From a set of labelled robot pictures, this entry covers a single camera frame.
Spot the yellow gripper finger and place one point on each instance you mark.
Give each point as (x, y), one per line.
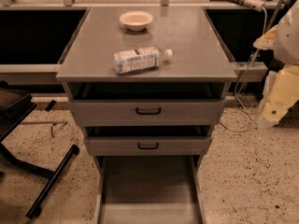
(266, 41)
(280, 93)

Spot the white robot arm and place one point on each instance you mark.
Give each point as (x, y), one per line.
(286, 44)

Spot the grey drawer cabinet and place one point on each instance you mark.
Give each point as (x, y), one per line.
(198, 69)

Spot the bottom grey drawer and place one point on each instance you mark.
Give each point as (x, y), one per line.
(149, 190)

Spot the grey drawer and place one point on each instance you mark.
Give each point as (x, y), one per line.
(149, 190)
(148, 112)
(147, 140)

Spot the middle grey drawer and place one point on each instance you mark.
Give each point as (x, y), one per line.
(147, 140)

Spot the top grey drawer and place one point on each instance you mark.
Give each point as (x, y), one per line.
(148, 112)

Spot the white ceramic bowl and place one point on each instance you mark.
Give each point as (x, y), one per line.
(136, 20)

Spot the thin metal rod on floor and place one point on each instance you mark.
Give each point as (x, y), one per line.
(51, 123)

